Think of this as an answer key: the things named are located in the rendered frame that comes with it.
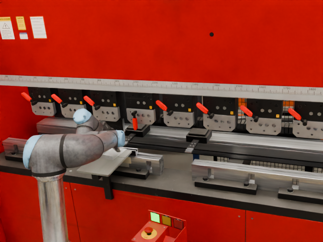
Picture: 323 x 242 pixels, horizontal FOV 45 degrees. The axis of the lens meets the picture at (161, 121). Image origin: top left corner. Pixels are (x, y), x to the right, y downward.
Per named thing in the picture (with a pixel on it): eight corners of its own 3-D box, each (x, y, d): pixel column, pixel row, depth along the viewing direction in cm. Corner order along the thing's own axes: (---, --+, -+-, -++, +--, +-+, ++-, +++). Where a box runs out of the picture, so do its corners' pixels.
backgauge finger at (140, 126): (112, 146, 217) (111, 138, 216) (132, 128, 240) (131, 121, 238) (131, 149, 213) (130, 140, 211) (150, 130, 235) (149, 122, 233)
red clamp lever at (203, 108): (196, 103, 175) (213, 117, 175) (199, 100, 179) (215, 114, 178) (194, 105, 176) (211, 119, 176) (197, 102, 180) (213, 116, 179)
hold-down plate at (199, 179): (194, 186, 193) (194, 181, 192) (197, 181, 198) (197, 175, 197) (255, 195, 182) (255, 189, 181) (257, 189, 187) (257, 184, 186)
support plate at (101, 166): (76, 172, 192) (76, 170, 192) (102, 149, 215) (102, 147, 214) (108, 176, 186) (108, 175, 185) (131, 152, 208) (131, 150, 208)
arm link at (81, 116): (70, 125, 171) (72, 108, 175) (83, 135, 180) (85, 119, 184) (85, 122, 168) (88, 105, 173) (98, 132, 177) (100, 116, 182)
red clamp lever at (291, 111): (290, 108, 161) (307, 124, 160) (290, 105, 164) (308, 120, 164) (286, 111, 162) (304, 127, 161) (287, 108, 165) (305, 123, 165)
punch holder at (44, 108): (32, 114, 220) (27, 87, 214) (42, 109, 227) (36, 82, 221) (55, 116, 215) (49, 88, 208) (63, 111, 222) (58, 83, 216)
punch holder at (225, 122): (203, 129, 184) (202, 96, 177) (208, 122, 191) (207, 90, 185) (235, 131, 178) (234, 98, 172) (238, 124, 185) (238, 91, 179)
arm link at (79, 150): (94, 134, 125) (125, 125, 173) (62, 135, 126) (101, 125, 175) (96, 169, 125) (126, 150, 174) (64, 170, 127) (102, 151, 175)
